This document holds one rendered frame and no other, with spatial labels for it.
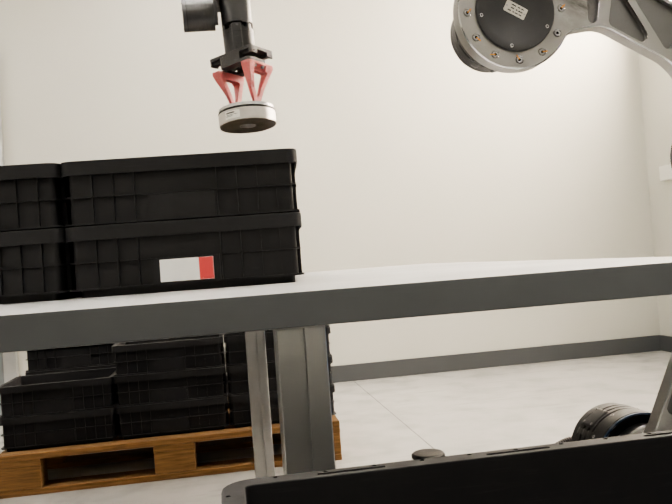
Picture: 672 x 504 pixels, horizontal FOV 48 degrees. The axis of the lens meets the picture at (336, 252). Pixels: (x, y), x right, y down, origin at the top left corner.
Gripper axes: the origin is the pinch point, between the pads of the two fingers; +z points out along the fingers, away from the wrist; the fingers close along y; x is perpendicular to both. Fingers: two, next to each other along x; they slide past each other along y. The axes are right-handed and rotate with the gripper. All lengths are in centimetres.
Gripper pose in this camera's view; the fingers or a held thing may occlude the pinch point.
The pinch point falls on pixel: (246, 104)
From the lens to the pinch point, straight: 141.5
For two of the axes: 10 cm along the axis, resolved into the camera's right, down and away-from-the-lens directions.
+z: 1.2, 9.9, -0.8
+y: 8.1, -1.5, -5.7
